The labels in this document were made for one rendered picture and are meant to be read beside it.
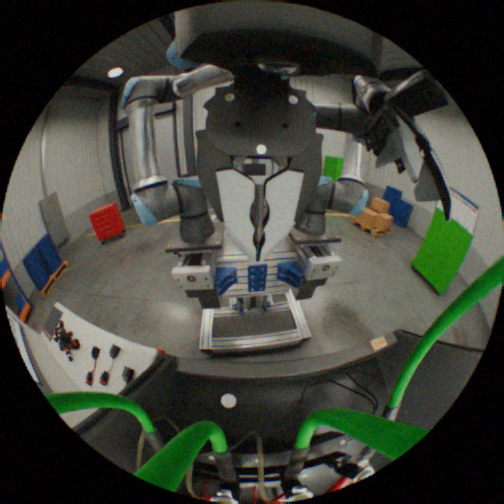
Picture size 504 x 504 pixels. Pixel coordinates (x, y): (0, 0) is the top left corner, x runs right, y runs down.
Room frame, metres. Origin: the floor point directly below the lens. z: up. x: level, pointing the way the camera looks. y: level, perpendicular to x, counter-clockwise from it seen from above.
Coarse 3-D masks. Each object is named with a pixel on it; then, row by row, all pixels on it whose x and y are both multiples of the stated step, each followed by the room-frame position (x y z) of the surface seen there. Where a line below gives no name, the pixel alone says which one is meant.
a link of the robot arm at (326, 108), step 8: (320, 104) 0.37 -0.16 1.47; (328, 104) 0.37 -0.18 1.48; (336, 104) 0.37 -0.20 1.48; (320, 112) 0.37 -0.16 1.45; (328, 112) 0.36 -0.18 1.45; (336, 112) 0.35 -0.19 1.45; (320, 120) 0.37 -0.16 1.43; (328, 120) 0.36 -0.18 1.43; (336, 120) 0.35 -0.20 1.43; (320, 128) 0.40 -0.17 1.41; (328, 128) 0.39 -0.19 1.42; (336, 128) 0.37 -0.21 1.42
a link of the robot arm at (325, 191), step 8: (320, 184) 0.52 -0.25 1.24; (328, 184) 0.53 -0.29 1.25; (320, 192) 0.52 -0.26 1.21; (328, 192) 0.51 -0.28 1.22; (312, 200) 0.53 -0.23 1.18; (320, 200) 0.52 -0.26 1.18; (328, 200) 0.51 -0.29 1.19; (312, 208) 0.53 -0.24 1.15; (320, 208) 0.53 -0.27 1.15; (328, 208) 0.52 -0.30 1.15
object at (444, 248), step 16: (432, 224) 1.29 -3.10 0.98; (448, 224) 0.99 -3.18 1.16; (432, 240) 1.17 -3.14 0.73; (448, 240) 0.87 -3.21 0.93; (464, 240) 0.57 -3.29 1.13; (416, 256) 1.31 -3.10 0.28; (432, 256) 1.02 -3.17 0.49; (448, 256) 0.73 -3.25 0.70; (464, 256) 0.44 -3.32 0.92; (416, 272) 1.15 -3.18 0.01; (432, 272) 0.85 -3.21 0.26; (448, 272) 0.57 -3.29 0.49; (432, 288) 0.67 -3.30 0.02
